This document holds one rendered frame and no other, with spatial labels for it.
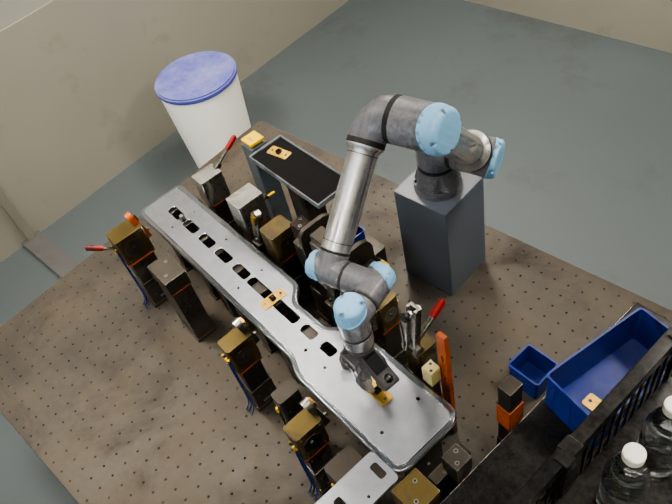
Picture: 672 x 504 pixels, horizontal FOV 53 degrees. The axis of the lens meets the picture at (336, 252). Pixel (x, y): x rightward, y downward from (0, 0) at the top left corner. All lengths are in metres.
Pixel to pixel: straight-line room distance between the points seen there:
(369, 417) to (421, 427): 0.14
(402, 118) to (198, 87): 2.41
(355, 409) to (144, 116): 3.02
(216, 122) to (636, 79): 2.45
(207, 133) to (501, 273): 2.09
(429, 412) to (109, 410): 1.14
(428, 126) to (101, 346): 1.55
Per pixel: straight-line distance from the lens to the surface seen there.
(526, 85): 4.36
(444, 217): 2.05
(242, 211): 2.22
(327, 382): 1.86
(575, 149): 3.91
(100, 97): 4.25
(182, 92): 3.85
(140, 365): 2.48
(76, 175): 4.34
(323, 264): 1.63
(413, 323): 1.71
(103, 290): 2.78
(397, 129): 1.55
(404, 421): 1.77
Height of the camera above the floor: 2.57
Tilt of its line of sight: 48 degrees down
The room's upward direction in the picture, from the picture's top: 15 degrees counter-clockwise
